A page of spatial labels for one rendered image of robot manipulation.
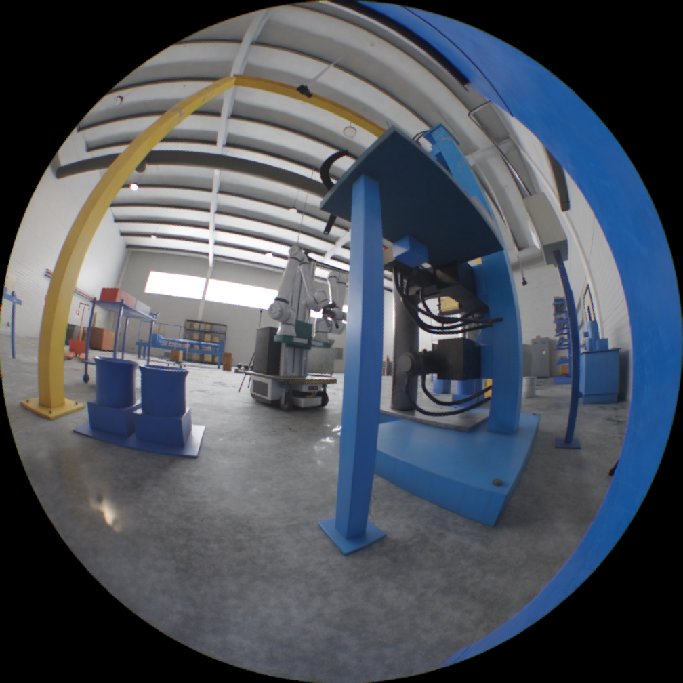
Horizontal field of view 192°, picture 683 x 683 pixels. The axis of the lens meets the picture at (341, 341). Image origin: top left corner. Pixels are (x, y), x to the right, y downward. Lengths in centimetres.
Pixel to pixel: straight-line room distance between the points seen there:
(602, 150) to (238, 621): 62
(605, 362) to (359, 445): 305
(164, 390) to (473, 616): 123
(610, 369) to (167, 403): 388
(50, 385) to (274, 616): 153
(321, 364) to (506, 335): 845
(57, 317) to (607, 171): 177
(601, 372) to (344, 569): 307
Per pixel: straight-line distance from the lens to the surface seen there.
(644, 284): 16
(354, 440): 43
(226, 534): 62
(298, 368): 232
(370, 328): 41
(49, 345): 163
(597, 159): 17
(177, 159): 727
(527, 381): 363
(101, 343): 1198
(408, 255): 92
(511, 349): 117
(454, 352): 101
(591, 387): 313
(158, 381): 106
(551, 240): 153
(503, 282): 126
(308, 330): 231
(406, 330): 156
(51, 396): 167
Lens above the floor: 45
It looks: 7 degrees up
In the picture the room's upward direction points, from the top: 3 degrees clockwise
